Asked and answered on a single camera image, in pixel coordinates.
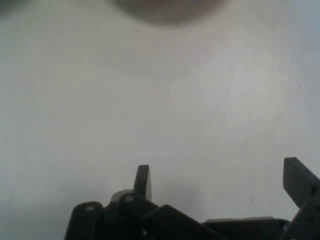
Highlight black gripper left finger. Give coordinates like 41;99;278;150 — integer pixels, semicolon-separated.
63;164;226;240

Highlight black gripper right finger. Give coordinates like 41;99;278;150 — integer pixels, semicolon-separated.
281;156;320;240

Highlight red bowl black rim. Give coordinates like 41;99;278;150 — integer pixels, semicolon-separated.
109;0;228;26

